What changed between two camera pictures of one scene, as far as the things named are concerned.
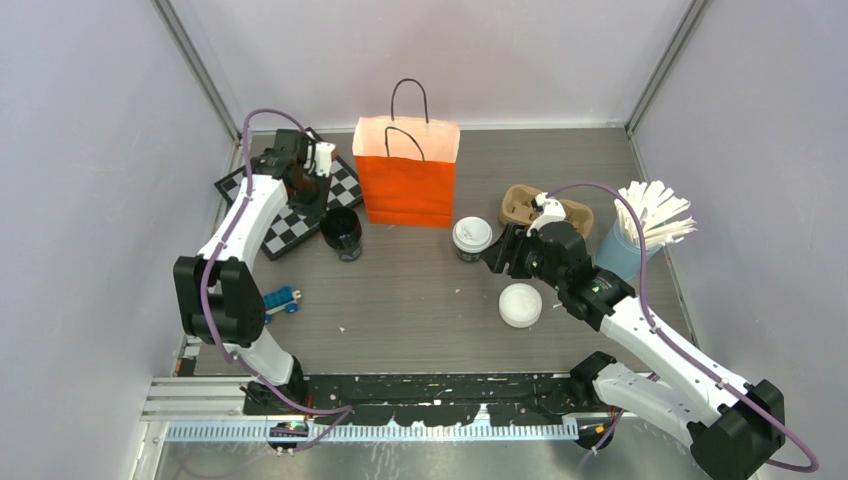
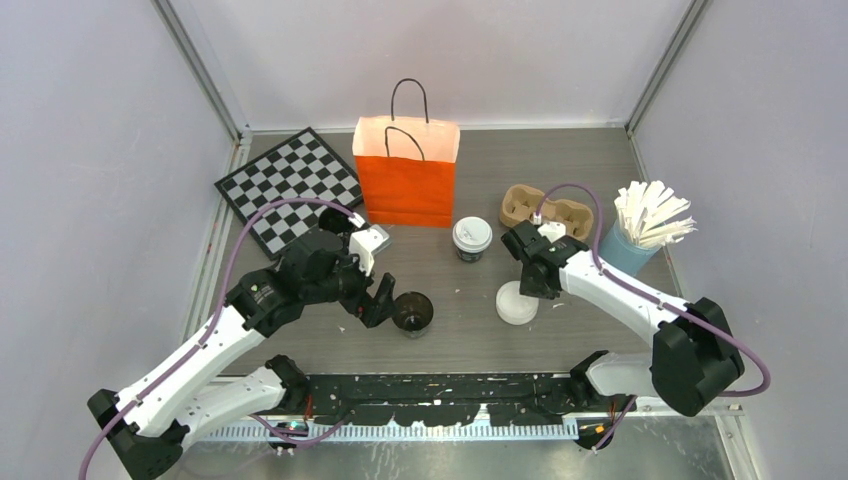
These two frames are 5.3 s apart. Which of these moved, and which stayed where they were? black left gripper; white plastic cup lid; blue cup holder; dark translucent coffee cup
Moved: black left gripper
Stayed: white plastic cup lid; blue cup holder; dark translucent coffee cup
